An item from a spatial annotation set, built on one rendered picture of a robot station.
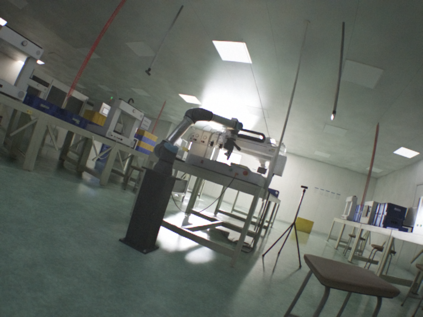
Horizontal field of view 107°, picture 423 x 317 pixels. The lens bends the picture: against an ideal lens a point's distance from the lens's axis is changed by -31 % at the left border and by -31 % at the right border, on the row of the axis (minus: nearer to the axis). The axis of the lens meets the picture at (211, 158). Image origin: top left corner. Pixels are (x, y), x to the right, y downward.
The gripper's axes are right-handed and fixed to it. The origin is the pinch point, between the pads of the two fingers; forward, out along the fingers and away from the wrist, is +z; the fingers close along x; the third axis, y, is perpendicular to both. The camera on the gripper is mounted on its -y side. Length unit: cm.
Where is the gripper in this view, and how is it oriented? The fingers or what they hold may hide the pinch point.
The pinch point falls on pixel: (227, 159)
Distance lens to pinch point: 220.0
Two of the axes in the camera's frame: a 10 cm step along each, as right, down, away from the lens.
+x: -3.3, -2.1, -9.2
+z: -3.2, 9.4, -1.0
